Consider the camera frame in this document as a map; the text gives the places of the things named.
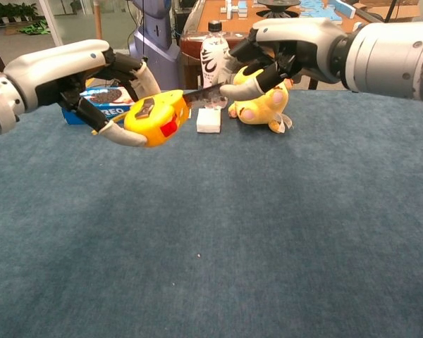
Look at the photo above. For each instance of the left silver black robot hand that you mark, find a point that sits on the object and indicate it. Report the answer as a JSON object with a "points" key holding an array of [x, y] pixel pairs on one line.
{"points": [[49, 74]]}

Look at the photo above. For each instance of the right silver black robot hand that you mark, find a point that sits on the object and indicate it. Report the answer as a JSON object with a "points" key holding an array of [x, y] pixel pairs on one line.
{"points": [[303, 38]]}

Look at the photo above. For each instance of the yellow tape measure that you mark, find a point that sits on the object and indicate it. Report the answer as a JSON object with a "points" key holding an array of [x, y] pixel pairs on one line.
{"points": [[155, 119]]}

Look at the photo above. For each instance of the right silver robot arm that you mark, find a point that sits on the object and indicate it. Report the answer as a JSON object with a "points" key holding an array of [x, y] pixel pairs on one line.
{"points": [[391, 60]]}

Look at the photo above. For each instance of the blue green mahjong tile pile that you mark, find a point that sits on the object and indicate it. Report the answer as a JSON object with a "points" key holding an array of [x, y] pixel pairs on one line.
{"points": [[317, 8]]}

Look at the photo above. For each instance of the black mahjong table dial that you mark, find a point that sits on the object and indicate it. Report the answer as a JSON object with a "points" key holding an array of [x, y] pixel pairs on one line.
{"points": [[278, 7]]}

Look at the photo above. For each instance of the green cloth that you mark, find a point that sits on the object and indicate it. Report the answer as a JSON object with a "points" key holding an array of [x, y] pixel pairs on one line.
{"points": [[35, 28]]}

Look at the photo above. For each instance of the long mahjong tile row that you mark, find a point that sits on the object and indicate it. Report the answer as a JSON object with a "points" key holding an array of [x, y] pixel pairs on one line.
{"points": [[345, 8]]}

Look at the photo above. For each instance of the blue Oreo cookie box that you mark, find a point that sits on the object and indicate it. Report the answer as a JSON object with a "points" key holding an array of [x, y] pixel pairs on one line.
{"points": [[102, 98]]}

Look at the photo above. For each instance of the wooden pole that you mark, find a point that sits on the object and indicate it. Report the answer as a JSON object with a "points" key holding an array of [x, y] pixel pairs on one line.
{"points": [[98, 21]]}

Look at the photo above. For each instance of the green potted plants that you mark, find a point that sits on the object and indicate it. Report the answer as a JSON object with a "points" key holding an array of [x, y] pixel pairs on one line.
{"points": [[10, 12]]}

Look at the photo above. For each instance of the white blue mahjong tile cluster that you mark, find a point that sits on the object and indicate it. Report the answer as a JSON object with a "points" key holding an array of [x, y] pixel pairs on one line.
{"points": [[234, 8]]}

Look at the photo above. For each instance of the yellow plush toy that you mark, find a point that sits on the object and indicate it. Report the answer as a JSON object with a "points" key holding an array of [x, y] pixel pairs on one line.
{"points": [[264, 109]]}

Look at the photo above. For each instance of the pink white drink bottle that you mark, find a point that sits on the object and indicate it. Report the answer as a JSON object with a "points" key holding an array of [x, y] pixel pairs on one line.
{"points": [[213, 56]]}

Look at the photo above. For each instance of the black tripod stand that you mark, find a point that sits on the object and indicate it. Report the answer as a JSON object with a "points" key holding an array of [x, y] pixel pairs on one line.
{"points": [[391, 10]]}

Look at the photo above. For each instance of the brown mahjong table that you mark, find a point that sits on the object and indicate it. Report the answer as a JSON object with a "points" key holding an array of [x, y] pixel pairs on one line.
{"points": [[190, 53]]}

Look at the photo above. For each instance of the small white box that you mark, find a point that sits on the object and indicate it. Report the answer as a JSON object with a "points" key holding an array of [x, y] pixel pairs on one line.
{"points": [[208, 121]]}

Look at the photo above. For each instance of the blue table cloth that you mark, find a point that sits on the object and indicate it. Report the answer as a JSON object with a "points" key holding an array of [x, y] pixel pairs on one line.
{"points": [[232, 229]]}

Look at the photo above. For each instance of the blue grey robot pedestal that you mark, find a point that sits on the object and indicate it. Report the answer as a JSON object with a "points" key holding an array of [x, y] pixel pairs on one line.
{"points": [[155, 38]]}

